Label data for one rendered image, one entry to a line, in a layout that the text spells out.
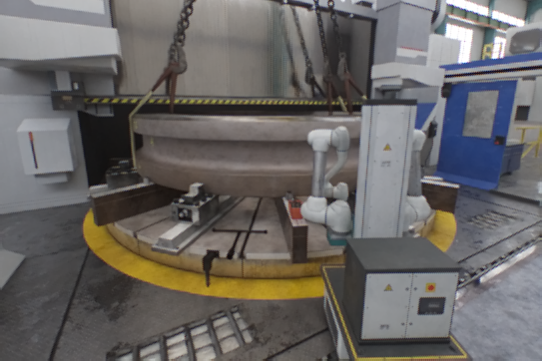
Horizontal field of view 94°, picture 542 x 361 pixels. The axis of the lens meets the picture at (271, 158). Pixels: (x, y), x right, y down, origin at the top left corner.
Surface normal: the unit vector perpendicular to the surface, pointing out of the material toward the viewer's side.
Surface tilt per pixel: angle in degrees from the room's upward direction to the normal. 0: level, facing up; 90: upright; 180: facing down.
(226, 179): 90
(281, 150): 90
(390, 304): 90
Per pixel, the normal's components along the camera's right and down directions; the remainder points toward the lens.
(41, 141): 0.46, 0.18
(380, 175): 0.02, 0.20
